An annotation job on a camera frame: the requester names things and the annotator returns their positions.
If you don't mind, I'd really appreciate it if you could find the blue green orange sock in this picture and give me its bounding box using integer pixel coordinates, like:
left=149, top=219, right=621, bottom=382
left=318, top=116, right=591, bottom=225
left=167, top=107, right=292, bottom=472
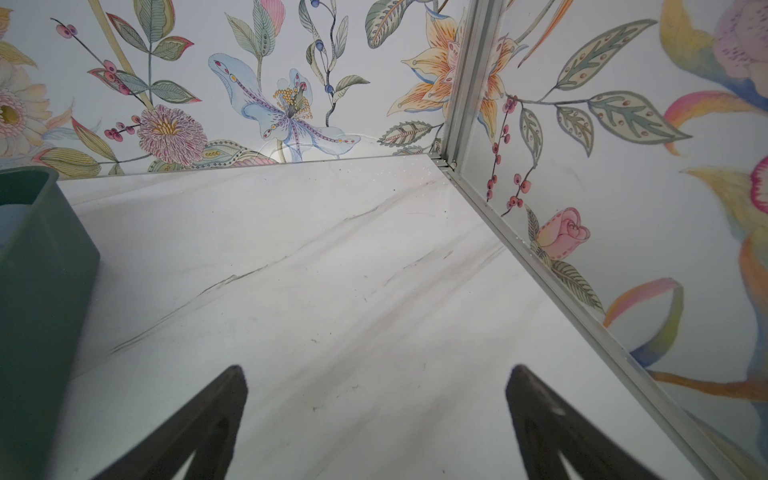
left=0, top=204, right=31, bottom=250

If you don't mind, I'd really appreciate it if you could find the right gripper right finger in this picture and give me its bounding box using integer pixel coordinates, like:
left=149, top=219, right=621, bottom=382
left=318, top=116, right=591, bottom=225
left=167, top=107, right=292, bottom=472
left=505, top=364, right=658, bottom=479

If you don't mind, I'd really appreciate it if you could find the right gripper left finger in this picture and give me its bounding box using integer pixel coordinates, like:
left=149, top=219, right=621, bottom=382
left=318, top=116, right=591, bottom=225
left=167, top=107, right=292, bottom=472
left=96, top=365, right=248, bottom=479

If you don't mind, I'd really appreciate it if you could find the aluminium corner frame post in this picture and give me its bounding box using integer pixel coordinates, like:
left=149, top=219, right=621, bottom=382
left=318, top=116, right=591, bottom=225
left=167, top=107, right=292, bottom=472
left=440, top=0, right=504, bottom=171

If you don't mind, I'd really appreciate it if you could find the green plastic divider tray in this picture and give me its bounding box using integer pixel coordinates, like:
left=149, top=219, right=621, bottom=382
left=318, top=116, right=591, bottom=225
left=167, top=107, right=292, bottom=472
left=1, top=167, right=100, bottom=479

